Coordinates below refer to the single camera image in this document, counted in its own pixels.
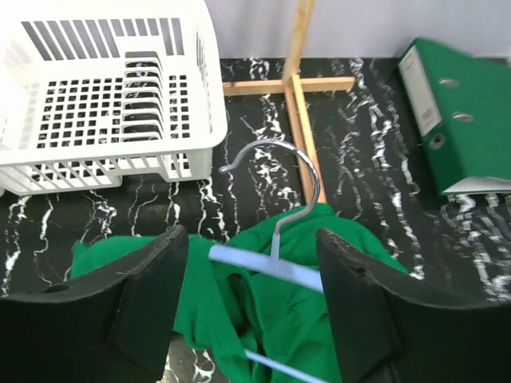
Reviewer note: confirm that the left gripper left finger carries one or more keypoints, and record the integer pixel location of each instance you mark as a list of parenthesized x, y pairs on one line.
[(113, 324)]

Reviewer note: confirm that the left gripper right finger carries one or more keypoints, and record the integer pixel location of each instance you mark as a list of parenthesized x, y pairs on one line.
[(390, 327)]

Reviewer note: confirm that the light blue plastic hanger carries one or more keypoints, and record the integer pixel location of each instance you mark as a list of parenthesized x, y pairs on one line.
[(273, 264)]

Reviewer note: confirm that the green t shirt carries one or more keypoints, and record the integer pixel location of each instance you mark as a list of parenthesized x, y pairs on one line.
[(229, 309)]

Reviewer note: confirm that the wooden hanger stand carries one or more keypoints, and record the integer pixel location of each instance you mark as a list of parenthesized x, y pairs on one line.
[(293, 86)]

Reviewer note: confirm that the black marble pattern mat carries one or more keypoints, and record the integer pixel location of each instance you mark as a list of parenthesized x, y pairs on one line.
[(374, 171)]

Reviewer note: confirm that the white plastic basket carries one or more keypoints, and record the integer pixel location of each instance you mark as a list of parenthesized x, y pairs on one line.
[(94, 91)]

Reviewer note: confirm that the green ring binder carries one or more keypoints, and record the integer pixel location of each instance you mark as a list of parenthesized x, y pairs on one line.
[(461, 105)]

